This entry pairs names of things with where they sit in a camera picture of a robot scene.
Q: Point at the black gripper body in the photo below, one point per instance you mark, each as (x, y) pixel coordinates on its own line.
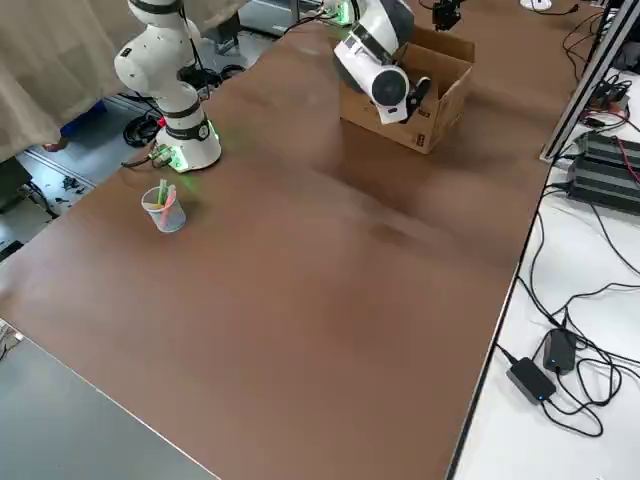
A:
(446, 12)
(419, 95)

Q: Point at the brown cardboard box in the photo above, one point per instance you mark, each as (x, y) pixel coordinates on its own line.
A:
(452, 100)

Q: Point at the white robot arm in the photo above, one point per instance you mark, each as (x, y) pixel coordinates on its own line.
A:
(342, 7)
(150, 65)

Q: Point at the black usb hub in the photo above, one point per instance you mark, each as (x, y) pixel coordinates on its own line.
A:
(612, 100)

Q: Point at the black power supply unit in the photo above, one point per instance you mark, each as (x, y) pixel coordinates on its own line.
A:
(605, 147)
(600, 187)

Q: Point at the pink marker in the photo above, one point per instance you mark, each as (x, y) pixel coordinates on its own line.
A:
(172, 194)

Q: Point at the green marker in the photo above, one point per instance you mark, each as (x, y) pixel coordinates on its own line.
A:
(163, 192)

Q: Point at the clear plastic cup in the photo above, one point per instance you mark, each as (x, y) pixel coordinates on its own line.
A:
(172, 222)

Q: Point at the black power adapter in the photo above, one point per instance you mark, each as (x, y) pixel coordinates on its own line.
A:
(559, 350)
(532, 379)

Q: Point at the beige curtain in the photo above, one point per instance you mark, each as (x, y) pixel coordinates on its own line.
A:
(50, 60)

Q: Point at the grey side table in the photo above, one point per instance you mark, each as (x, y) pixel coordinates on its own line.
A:
(50, 425)

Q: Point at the aluminium frame post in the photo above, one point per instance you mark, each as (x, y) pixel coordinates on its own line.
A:
(575, 102)

